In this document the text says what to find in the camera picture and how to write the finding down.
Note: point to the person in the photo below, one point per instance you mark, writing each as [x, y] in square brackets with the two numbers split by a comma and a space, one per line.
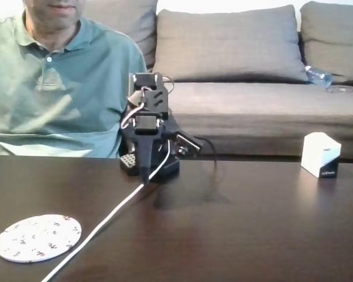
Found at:
[61, 97]

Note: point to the grey sofa back cushion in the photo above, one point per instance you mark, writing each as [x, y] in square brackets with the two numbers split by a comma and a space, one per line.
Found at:
[229, 44]
[332, 38]
[135, 20]

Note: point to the clear plastic wrapper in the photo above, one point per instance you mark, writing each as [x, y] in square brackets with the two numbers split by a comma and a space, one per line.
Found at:
[339, 89]

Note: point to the white and black servo box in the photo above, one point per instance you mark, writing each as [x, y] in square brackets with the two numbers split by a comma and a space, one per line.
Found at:
[316, 152]

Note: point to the round white patterned coaster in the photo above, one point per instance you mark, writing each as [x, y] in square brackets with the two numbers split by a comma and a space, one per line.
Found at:
[36, 238]

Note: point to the clear plastic water bottle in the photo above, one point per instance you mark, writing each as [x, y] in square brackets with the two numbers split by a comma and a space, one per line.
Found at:
[319, 75]

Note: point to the grey fabric sofa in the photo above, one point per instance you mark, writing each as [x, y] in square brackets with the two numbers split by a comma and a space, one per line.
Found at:
[253, 108]

